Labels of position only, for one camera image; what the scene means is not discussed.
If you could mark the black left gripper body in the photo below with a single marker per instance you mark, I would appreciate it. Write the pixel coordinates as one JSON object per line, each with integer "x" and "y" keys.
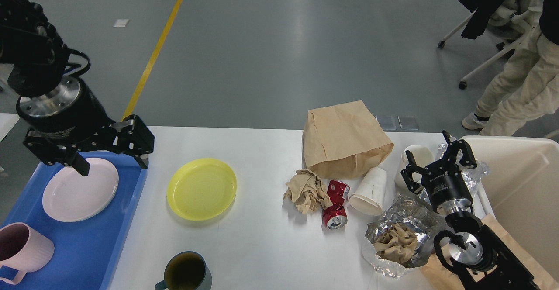
{"x": 69, "y": 114}

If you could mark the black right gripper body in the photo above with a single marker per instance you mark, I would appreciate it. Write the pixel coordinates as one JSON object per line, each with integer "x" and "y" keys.
{"x": 447, "y": 191}

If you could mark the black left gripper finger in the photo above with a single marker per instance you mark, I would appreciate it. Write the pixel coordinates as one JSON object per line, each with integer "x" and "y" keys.
{"x": 130, "y": 137}
{"x": 49, "y": 153}

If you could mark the yellow plastic plate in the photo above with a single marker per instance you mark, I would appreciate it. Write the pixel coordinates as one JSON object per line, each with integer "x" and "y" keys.
{"x": 201, "y": 189}

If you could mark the pink ribbed mug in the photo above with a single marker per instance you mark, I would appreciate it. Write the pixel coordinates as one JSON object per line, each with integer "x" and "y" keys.
{"x": 24, "y": 249}

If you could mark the dark green mug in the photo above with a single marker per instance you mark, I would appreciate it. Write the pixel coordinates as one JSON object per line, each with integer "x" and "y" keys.
{"x": 186, "y": 271}

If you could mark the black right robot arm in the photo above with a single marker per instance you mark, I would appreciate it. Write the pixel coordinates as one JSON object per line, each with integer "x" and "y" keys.
{"x": 470, "y": 250}

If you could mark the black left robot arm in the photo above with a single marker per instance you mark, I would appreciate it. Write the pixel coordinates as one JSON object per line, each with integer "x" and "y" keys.
{"x": 39, "y": 56}

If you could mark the crushed clear plastic bottle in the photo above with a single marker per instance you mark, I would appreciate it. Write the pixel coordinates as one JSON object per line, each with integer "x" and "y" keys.
{"x": 472, "y": 177}

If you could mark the white paper cup upright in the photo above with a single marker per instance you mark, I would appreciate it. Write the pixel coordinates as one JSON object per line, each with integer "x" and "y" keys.
{"x": 423, "y": 157}

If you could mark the crumpled aluminium foil sheet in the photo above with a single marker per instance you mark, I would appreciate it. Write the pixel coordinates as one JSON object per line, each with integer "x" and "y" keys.
{"x": 412, "y": 213}

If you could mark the white paper cup lying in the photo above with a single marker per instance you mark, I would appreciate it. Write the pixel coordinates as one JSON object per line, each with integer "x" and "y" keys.
{"x": 369, "y": 196}

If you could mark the pink plate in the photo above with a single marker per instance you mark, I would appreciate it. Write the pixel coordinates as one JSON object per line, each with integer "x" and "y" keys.
{"x": 71, "y": 197}

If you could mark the clear floor plate right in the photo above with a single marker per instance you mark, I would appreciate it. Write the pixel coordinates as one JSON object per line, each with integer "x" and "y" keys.
{"x": 409, "y": 122}

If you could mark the clear floor plate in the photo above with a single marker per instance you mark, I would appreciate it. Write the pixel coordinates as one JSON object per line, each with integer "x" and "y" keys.
{"x": 387, "y": 122}
{"x": 409, "y": 122}

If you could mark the small white side table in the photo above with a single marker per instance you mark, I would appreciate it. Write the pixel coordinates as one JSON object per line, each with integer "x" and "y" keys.
{"x": 7, "y": 123}

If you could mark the beige plastic bin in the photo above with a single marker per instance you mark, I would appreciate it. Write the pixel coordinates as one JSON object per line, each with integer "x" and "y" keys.
{"x": 523, "y": 190}

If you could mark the clear floor plate left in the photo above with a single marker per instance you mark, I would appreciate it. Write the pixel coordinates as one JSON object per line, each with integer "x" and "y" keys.
{"x": 387, "y": 122}

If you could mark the crumpled brown paper on foil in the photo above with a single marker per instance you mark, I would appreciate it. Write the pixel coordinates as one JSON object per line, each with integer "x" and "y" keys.
{"x": 397, "y": 244}

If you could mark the crushed red soda can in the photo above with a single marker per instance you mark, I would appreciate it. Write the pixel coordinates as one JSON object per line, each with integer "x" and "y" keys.
{"x": 335, "y": 216}

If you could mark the person in beige trousers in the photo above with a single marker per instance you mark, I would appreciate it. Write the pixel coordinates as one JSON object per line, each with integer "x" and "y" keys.
{"x": 528, "y": 86}

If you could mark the flat brown paper bag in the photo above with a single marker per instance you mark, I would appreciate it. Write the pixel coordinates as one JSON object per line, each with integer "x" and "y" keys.
{"x": 442, "y": 279}

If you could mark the crumpled brown paper ball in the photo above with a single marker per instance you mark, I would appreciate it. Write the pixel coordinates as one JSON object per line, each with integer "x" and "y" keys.
{"x": 307, "y": 191}

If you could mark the blue plastic tray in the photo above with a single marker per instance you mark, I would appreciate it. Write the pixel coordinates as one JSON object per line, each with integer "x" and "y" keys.
{"x": 86, "y": 252}

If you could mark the white wheeled chair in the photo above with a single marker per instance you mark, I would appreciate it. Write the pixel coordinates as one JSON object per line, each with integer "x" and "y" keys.
{"x": 510, "y": 20}

